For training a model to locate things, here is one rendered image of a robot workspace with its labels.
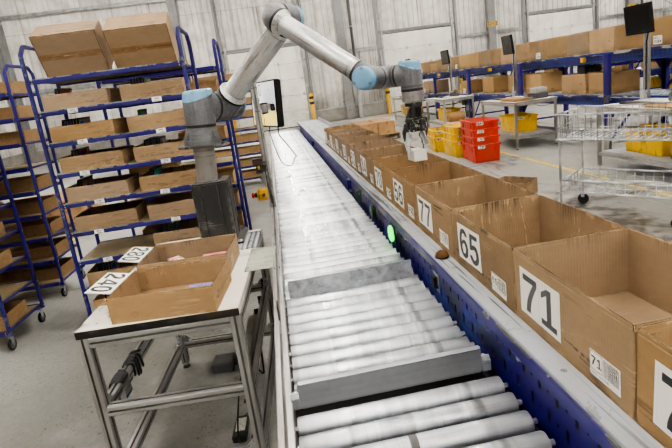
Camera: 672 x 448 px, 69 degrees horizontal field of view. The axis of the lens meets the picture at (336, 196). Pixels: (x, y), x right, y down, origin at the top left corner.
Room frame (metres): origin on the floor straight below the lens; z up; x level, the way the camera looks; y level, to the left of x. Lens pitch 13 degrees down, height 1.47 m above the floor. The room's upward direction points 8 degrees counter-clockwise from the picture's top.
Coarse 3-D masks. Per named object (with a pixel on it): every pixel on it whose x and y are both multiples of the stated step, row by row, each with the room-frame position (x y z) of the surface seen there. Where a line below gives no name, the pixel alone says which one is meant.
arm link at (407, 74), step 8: (400, 64) 2.00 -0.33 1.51; (408, 64) 1.98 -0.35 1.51; (416, 64) 1.98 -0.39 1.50; (400, 72) 2.00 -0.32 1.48; (408, 72) 1.98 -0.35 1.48; (416, 72) 1.98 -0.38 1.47; (400, 80) 2.01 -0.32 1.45; (408, 80) 1.98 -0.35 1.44; (416, 80) 1.98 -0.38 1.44; (408, 88) 1.98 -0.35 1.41; (416, 88) 1.98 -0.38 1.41
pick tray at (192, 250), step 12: (192, 240) 2.22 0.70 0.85; (204, 240) 2.22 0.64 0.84; (216, 240) 2.22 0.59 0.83; (228, 240) 2.22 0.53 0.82; (156, 252) 2.19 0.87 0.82; (168, 252) 2.21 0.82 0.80; (180, 252) 2.22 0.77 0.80; (192, 252) 2.22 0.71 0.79; (204, 252) 2.22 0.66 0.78; (228, 252) 1.98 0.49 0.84; (144, 264) 1.94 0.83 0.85; (156, 264) 1.94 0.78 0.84; (168, 264) 1.94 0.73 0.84
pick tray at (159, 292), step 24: (192, 264) 1.89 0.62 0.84; (216, 264) 1.88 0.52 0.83; (120, 288) 1.73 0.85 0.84; (144, 288) 1.88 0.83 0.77; (168, 288) 1.87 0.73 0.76; (192, 288) 1.61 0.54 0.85; (216, 288) 1.65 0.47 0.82; (120, 312) 1.61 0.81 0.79; (144, 312) 1.61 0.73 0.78; (168, 312) 1.61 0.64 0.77; (192, 312) 1.61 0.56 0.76
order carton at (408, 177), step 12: (408, 168) 2.24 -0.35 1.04; (420, 168) 2.24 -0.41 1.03; (432, 168) 2.25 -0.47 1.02; (444, 168) 2.25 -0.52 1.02; (456, 168) 2.17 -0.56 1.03; (468, 168) 2.03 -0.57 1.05; (396, 180) 2.11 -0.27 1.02; (408, 180) 2.24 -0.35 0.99; (420, 180) 2.24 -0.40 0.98; (432, 180) 2.25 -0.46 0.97; (408, 192) 1.93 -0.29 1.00; (396, 204) 2.17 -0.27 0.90; (408, 216) 1.98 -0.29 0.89
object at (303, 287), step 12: (384, 264) 1.68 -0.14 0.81; (396, 264) 1.69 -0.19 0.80; (408, 264) 1.69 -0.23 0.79; (324, 276) 1.66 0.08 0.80; (336, 276) 1.66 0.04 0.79; (348, 276) 1.67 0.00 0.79; (360, 276) 1.67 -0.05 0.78; (372, 276) 1.68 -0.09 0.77; (384, 276) 1.68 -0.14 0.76; (396, 276) 1.69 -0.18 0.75; (408, 276) 1.69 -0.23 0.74; (288, 288) 1.64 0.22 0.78; (300, 288) 1.65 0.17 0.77; (312, 288) 1.65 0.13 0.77; (324, 288) 1.66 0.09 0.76; (336, 288) 1.66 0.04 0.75; (348, 288) 1.67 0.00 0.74
